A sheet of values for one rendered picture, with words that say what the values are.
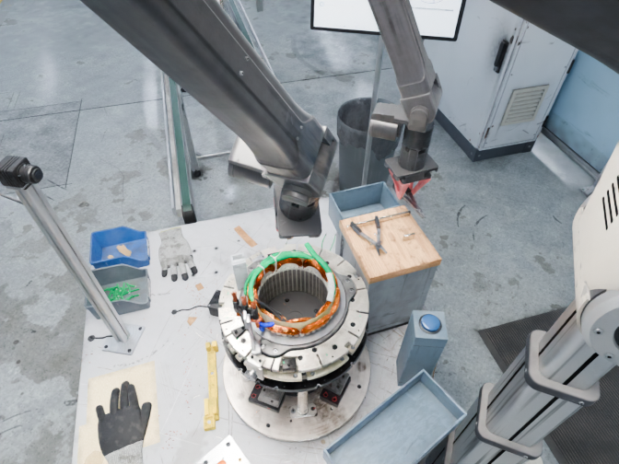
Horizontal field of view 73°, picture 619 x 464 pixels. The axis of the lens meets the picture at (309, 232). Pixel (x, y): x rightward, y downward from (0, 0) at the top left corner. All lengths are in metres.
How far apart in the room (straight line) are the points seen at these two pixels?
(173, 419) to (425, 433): 0.61
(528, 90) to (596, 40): 2.90
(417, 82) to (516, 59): 2.12
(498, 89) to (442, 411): 2.36
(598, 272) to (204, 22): 0.48
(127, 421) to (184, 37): 1.02
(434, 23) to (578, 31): 1.47
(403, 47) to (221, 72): 0.52
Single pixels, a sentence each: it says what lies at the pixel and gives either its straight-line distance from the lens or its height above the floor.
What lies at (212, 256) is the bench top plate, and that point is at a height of 0.78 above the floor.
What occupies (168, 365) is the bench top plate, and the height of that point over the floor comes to 0.78.
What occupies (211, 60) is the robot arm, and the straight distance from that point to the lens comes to 0.31.
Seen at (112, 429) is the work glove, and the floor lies 0.80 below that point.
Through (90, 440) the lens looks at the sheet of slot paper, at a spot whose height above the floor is 0.78.
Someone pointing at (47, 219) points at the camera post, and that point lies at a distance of 0.96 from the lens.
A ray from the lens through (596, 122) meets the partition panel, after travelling 3.27.
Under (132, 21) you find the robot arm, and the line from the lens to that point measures 0.29.
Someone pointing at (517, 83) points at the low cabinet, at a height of 0.59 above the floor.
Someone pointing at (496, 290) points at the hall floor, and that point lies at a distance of 2.47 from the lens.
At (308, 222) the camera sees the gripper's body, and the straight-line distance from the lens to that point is 0.63.
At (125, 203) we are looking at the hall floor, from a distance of 2.96.
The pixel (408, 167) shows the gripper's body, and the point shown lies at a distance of 0.94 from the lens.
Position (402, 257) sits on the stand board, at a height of 1.06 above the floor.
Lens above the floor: 1.85
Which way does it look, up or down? 47 degrees down
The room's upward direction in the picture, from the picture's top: straight up
